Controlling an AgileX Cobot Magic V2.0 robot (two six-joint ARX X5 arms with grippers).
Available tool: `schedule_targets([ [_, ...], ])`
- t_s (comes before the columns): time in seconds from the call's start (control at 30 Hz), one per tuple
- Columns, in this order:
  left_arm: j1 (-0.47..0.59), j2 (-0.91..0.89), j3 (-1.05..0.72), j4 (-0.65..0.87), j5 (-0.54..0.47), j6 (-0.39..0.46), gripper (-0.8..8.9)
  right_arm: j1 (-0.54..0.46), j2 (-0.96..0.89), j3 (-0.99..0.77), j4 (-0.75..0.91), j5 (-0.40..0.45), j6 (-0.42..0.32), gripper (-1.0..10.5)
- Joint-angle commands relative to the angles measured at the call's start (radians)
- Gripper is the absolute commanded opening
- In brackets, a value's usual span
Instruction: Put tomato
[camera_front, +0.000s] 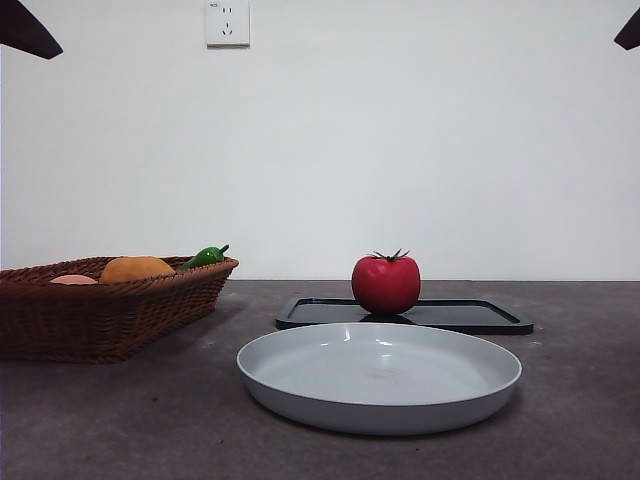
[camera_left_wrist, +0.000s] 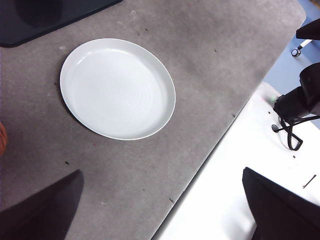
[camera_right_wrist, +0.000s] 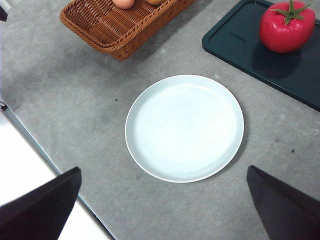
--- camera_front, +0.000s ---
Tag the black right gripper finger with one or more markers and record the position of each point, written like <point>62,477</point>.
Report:
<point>631,32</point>

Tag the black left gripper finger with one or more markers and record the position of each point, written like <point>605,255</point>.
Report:
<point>22,27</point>

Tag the brown wicker basket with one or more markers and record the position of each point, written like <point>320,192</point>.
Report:
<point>100,320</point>

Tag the green chili pepper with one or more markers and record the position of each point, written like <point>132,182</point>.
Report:
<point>202,257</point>

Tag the white wall socket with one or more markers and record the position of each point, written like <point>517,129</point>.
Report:
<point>227,25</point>

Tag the pale pink vegetable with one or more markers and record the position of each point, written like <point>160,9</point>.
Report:
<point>72,279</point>

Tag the grey round plate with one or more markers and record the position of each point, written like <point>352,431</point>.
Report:
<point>380,370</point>

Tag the black flat tray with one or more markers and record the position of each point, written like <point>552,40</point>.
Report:
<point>465,316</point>

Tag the orange round fruit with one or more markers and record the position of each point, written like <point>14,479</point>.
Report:
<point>135,269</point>

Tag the red tomato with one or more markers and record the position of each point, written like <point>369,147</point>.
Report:
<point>385,282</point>

